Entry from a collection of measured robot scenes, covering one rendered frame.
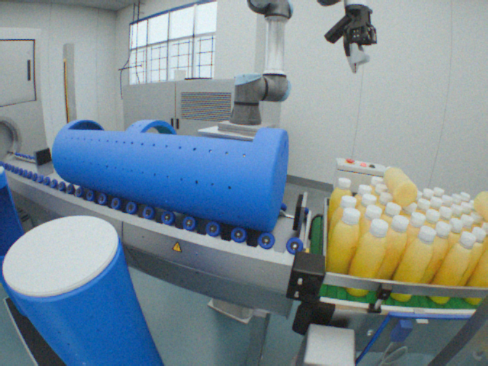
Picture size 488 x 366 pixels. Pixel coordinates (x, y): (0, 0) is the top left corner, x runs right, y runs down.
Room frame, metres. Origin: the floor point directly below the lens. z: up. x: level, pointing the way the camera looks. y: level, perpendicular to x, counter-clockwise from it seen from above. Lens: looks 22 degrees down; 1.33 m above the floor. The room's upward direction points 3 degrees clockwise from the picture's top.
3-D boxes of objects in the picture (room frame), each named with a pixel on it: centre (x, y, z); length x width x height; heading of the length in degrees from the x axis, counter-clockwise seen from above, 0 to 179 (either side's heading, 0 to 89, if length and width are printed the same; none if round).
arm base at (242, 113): (1.11, 0.01, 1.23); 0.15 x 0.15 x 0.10
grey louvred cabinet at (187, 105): (2.91, 0.71, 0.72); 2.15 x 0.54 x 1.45; 63
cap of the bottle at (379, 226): (0.39, -0.29, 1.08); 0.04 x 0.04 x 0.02
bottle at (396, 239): (0.41, -0.36, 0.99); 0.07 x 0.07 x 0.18
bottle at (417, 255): (0.35, -0.41, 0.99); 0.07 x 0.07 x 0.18
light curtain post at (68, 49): (1.34, 1.17, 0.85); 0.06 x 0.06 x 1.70; 73
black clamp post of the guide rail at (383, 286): (0.31, -0.31, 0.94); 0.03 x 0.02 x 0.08; 73
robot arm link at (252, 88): (1.11, 0.00, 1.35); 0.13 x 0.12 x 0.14; 115
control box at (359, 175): (0.81, -0.44, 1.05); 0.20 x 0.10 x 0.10; 73
